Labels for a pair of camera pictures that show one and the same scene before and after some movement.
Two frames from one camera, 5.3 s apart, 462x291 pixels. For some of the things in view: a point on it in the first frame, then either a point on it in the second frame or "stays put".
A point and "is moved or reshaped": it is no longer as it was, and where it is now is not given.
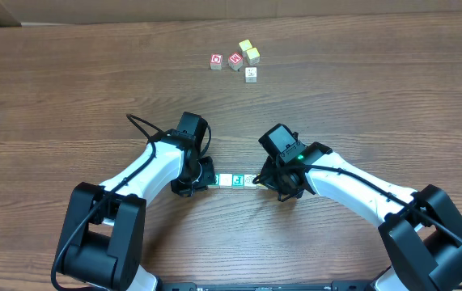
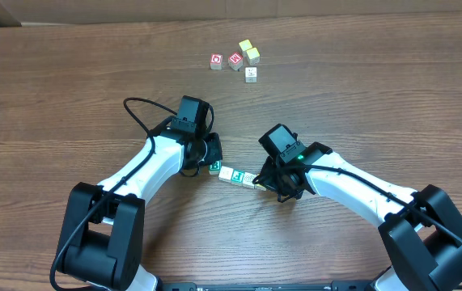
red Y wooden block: (261, 186) stays put
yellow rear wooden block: (245, 45) stays put
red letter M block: (235, 61) stays put
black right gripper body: (273, 179) stays put
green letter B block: (217, 185) -> (214, 167)
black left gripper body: (205, 173) -> (214, 148)
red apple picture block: (216, 61) stays put
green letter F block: (238, 181) is moved or reshaped
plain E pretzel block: (248, 181) stays put
